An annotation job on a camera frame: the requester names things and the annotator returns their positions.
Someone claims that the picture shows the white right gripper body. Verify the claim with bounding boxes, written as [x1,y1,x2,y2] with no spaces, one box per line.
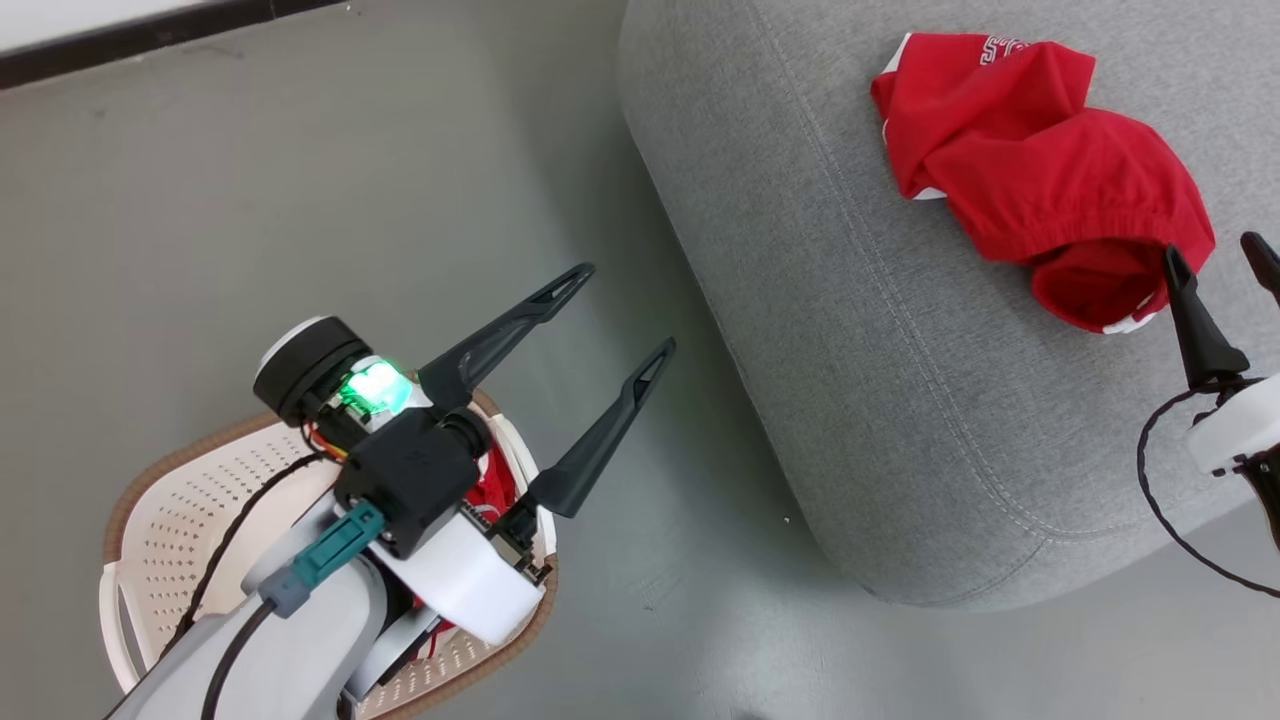
[1186,375,1280,551]

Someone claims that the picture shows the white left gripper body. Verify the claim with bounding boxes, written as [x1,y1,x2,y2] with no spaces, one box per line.
[253,316,557,646]

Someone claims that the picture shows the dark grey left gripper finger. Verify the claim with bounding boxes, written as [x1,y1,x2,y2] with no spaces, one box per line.
[525,337,678,519]
[418,263,596,411]

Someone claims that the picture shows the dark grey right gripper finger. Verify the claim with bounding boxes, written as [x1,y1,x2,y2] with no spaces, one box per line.
[1240,231,1280,306]
[1162,245,1251,391]

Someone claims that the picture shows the red and white jersey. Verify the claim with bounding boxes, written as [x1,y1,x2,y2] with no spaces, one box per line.
[420,445,521,661]

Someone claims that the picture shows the red shorts with white trim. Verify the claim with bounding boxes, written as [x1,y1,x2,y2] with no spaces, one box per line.
[870,32,1217,335]

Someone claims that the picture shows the grey fabric sofa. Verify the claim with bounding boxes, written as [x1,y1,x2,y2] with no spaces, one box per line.
[617,0,1280,613]

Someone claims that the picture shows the cream perforated laundry basket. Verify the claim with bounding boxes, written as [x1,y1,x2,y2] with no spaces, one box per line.
[98,388,559,720]

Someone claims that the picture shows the black baseboard strip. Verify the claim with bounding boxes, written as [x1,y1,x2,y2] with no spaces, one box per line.
[0,0,346,91]

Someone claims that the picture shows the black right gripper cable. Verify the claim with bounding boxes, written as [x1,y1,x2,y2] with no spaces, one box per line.
[1137,385,1280,599]

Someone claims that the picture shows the teal left camera connector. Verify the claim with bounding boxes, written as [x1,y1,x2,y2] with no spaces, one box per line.
[262,500,386,618]

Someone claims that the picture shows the twisted black left gripper cable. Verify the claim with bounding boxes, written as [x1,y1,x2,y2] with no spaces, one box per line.
[160,450,339,666]

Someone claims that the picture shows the black left camera cable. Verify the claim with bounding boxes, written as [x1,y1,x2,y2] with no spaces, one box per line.
[200,598,279,720]

